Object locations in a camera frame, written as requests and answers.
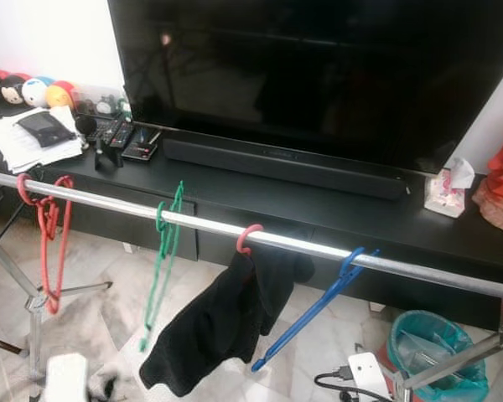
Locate green plastic hanger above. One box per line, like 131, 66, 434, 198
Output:
139, 180, 187, 354

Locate blue plastic hanger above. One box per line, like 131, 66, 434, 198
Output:
250, 246, 381, 374

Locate red plastic hanger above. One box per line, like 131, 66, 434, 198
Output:
15, 173, 76, 317
235, 223, 267, 257

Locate black TV cabinet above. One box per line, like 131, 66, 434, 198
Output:
0, 105, 503, 334

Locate pink white tissue box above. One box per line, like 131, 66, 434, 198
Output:
424, 157, 477, 219

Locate orange bin teal liner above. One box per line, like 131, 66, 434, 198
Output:
387, 310, 491, 402

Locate large black television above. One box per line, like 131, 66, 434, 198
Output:
107, 0, 503, 174

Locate black soundbar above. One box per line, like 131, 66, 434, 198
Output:
162, 130, 412, 202

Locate silver clothes rack bar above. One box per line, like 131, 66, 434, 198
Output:
0, 169, 503, 302

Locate black printed polo shirt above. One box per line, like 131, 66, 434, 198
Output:
138, 241, 317, 399

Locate small black red device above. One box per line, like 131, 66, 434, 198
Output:
120, 128, 163, 162

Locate black remote control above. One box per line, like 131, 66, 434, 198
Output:
96, 117, 137, 153

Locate small black round object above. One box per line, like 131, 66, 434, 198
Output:
74, 115, 99, 140

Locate yellow red plush toy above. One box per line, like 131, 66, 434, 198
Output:
44, 80, 78, 111

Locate black wallet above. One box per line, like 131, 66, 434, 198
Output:
15, 111, 78, 150

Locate white blue plush toy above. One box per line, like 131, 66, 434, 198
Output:
21, 76, 53, 109

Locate white paper stack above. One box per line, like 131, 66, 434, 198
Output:
0, 106, 86, 175

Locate black mouse plush toy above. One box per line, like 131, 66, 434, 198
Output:
0, 74, 28, 106

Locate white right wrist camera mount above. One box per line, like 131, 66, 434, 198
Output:
347, 352, 392, 402

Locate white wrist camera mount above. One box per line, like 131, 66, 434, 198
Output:
347, 352, 392, 402
44, 353, 90, 402

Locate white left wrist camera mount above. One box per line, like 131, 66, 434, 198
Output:
44, 353, 90, 402

